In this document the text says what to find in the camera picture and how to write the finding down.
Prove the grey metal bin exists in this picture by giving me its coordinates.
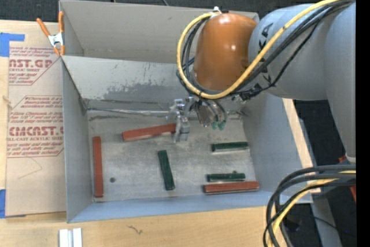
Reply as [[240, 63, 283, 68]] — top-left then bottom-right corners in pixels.
[[58, 0, 315, 224]]

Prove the brown cardboard board red print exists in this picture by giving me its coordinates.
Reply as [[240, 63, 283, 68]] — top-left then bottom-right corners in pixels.
[[0, 19, 68, 218]]

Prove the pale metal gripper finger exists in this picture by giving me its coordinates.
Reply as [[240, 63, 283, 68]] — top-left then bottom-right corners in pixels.
[[172, 116, 191, 143], [166, 98, 187, 121]]

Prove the dark green flat block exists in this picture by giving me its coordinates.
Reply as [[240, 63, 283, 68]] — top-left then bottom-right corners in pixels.
[[157, 149, 176, 191], [206, 171, 246, 183], [210, 141, 250, 153]]

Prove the red-brown flat block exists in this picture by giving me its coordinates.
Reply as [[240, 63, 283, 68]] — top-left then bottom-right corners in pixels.
[[92, 136, 105, 198], [121, 123, 177, 142], [202, 180, 260, 195]]

